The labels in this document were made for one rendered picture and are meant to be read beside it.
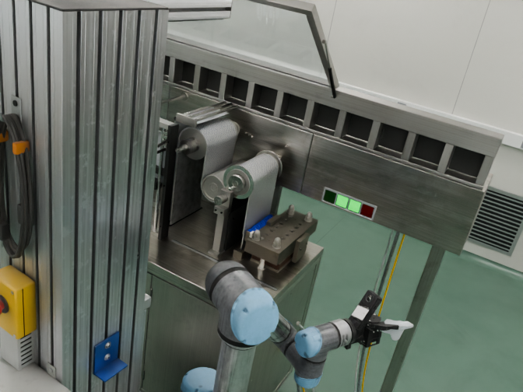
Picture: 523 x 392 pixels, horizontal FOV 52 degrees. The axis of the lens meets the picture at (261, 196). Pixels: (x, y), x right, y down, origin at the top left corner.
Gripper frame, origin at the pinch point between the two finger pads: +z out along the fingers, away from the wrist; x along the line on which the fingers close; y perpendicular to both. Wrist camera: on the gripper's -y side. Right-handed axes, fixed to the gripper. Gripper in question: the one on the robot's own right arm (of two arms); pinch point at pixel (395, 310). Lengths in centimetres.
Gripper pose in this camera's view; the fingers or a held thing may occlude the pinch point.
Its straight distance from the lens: 170.2
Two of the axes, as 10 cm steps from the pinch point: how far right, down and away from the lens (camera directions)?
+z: 8.5, -1.0, 5.2
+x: 5.2, 3.3, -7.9
